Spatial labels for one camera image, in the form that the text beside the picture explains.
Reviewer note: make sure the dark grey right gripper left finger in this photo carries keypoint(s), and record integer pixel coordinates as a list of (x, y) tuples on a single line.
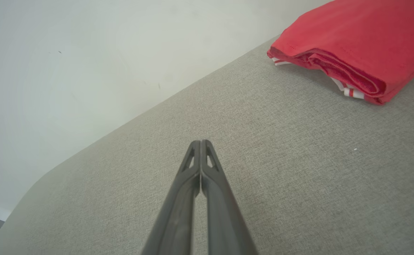
[(178, 219)]

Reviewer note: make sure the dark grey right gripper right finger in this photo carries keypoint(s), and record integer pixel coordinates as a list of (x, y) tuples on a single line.
[(224, 219)]

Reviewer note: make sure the red shirt white trim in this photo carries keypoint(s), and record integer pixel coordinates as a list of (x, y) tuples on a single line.
[(352, 32)]

